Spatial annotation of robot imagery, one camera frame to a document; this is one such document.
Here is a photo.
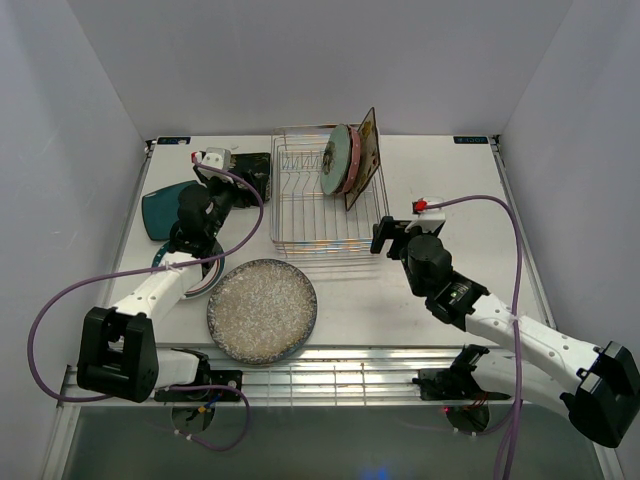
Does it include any wire dish rack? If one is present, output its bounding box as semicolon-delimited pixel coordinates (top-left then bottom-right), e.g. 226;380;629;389
270;124;389;260

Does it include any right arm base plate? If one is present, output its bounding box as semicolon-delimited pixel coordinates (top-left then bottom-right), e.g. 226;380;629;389
412;369;510;401

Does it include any blue table label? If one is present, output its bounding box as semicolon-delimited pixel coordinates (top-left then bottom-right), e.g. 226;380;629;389
156;136;191;146
453;136;489;145

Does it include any right blue table label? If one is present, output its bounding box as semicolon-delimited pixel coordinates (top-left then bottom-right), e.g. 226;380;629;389
453;136;489;145

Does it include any cream flower square plate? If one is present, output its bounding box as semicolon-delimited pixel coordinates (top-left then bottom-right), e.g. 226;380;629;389
345;107;381;211

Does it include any large speckled round plate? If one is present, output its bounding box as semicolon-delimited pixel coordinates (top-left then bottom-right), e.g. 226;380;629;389
207;259;318;365

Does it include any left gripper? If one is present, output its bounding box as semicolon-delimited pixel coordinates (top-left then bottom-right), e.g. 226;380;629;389
194;164;268;238

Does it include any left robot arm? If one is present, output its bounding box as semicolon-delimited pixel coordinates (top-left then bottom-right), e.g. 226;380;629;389
77;176;240;402

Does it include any pink polka dot plate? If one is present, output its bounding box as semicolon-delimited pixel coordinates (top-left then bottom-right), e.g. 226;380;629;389
341;125;361;194

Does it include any black floral square plate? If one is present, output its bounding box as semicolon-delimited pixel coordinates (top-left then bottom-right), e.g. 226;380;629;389
230;152;271;209

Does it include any left blue table label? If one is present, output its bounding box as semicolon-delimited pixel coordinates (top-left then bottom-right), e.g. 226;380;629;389
156;136;191;146

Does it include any mint green flower plate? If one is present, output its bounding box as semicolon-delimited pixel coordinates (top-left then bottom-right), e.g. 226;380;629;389
320;124;357;195

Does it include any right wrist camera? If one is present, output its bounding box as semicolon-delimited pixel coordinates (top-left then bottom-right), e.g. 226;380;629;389
405;197;446;236

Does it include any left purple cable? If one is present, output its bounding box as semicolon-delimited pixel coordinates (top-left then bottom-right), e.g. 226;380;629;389
28;152;265;452

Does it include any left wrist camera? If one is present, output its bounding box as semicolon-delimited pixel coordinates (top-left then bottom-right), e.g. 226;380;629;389
191;147;231;180

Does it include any teal square plate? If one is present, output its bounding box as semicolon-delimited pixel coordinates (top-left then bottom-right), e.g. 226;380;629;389
141;181;196;242

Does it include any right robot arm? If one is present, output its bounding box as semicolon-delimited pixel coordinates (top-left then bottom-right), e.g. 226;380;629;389
370;216;639;448

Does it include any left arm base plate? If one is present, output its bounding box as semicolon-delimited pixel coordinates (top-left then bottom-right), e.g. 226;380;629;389
153;369;243;404

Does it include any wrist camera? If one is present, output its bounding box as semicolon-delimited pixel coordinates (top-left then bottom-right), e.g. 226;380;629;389
405;197;446;236
191;147;231;180

